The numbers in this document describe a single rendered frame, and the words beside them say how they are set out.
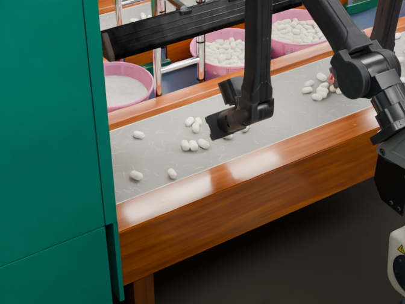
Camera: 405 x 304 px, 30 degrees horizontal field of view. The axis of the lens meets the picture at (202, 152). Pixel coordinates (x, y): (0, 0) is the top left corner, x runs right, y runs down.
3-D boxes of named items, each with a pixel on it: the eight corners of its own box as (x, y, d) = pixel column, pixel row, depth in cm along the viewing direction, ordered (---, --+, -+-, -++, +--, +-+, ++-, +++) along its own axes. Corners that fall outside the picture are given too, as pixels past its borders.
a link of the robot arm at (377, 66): (386, 96, 140) (406, 89, 143) (360, 49, 142) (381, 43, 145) (358, 116, 148) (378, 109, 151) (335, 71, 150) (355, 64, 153)
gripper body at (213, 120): (203, 117, 197) (215, 111, 190) (235, 106, 201) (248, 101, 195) (211, 140, 197) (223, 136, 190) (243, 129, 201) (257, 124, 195)
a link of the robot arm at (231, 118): (241, 128, 186) (260, 121, 188) (232, 101, 186) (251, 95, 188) (229, 133, 192) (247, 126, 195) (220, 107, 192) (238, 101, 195)
